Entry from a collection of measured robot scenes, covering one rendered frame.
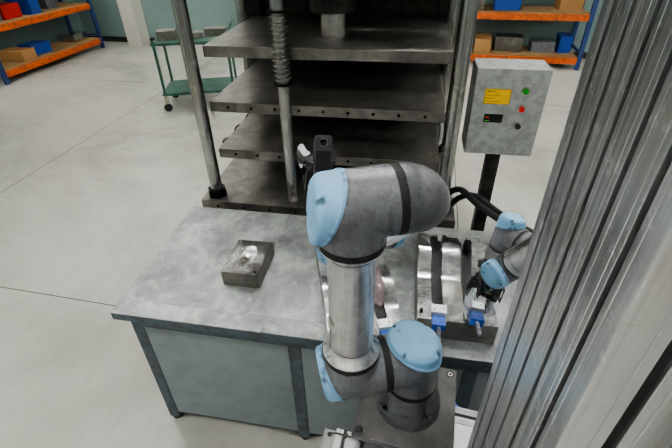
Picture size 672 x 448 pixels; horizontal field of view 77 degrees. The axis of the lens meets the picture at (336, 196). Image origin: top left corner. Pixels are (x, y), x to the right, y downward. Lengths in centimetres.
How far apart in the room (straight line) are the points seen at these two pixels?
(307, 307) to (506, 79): 124
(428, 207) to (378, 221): 8
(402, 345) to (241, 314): 84
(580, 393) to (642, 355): 6
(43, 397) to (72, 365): 19
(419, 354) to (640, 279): 66
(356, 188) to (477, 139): 149
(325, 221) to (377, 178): 10
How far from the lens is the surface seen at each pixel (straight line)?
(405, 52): 187
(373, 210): 61
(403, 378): 94
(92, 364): 280
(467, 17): 175
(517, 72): 197
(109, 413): 257
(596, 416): 40
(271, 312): 162
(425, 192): 64
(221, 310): 167
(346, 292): 73
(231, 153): 221
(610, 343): 34
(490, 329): 152
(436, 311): 147
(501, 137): 207
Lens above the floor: 200
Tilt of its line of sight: 33 degrees down
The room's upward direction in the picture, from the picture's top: 1 degrees counter-clockwise
